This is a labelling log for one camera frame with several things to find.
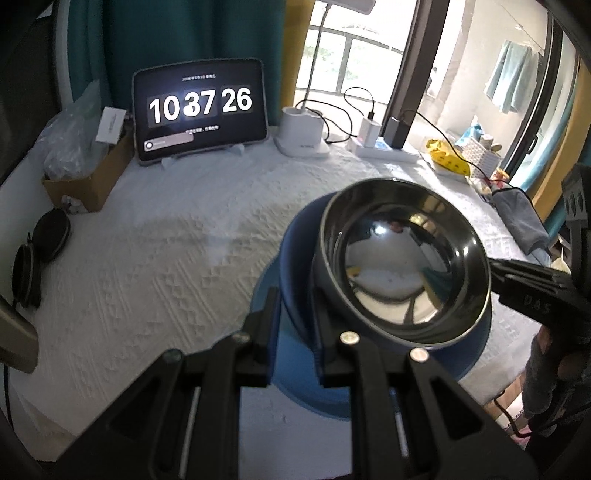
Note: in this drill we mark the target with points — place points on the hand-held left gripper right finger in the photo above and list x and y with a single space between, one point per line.
332 355

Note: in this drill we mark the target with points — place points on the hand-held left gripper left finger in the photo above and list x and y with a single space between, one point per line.
263 323

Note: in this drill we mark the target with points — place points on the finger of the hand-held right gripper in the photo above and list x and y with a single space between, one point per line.
535 304
531 271

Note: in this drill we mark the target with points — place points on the blue round plate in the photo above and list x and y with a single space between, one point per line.
295 387

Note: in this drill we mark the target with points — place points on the large dark blue bowl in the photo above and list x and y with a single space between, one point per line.
298 277

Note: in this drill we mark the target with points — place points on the light blue steel bowl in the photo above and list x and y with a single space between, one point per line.
401 258

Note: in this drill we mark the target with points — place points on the person's right hand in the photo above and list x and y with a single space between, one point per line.
561 369

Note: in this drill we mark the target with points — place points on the yellow curtain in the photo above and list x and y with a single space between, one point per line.
561 203
295 50

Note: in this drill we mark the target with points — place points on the grey folded towel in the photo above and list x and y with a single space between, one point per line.
521 221

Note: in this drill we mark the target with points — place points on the white perforated basket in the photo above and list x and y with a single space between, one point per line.
482 157

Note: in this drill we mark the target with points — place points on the white textured tablecloth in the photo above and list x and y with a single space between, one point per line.
161 277

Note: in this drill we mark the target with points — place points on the blue white packet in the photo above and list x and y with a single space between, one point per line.
475 131

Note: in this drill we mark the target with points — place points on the yellow printed packet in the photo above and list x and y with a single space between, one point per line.
445 159

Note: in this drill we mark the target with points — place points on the hanging light blue towel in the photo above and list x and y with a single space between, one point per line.
508 76

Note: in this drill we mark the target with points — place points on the white power strip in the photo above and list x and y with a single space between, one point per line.
401 154

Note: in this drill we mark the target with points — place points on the clear tablet stand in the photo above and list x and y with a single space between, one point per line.
168 161

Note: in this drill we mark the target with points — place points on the black charger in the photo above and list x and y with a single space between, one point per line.
396 134

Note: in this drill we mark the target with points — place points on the white desk lamp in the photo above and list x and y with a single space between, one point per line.
300 134

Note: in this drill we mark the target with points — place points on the white charger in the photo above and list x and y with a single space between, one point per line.
369 131

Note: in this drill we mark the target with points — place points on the cardboard box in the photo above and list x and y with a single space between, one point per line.
92 189

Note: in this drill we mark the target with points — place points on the tablet showing clock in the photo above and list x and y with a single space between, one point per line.
198 110

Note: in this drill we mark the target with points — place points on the black round zip case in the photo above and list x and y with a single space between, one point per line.
53 235

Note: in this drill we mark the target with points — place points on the steel thermos bottle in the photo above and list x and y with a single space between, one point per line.
16 337

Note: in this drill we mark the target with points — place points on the small white box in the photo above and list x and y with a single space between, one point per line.
111 125

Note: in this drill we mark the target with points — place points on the clear plastic bag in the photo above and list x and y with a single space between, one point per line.
69 138

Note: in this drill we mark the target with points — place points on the balcony railing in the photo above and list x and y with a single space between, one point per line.
351 41

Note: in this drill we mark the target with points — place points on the dark sliding door frame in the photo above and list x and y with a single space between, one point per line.
415 60

